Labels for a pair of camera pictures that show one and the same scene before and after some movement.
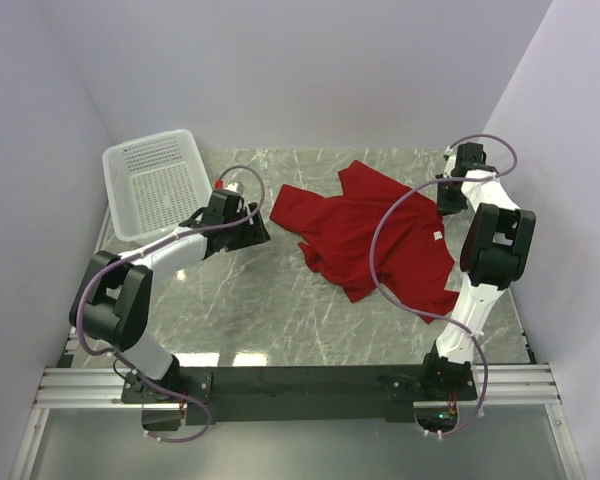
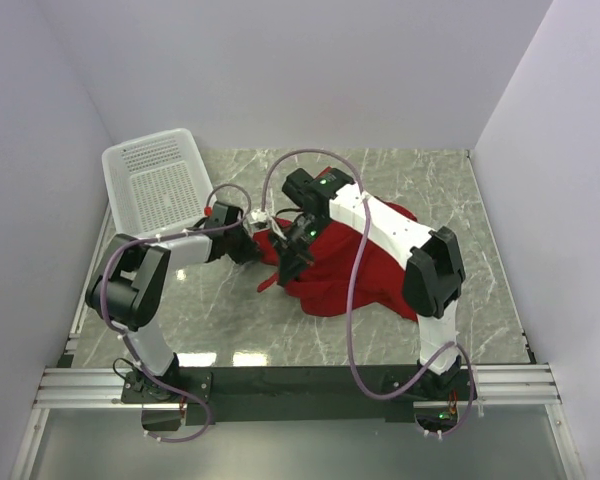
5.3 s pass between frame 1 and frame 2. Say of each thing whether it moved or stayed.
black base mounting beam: stayed
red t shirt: moved
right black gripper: moved
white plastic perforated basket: stayed
